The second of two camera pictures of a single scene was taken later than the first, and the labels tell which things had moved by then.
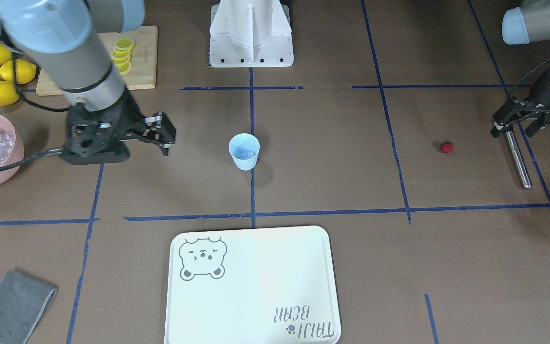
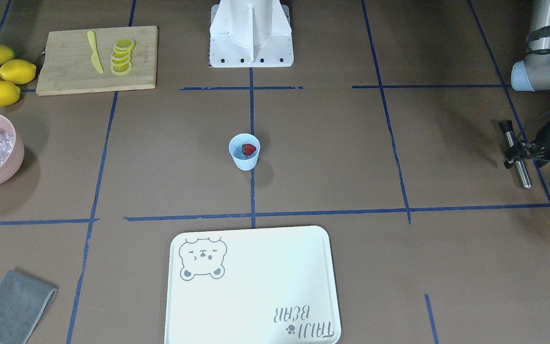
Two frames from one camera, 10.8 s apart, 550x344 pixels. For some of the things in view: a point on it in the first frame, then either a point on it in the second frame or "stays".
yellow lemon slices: [121, 55] stays
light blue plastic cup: [244, 148] stays
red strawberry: [447, 147] → [248, 149]
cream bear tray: [261, 285] stays
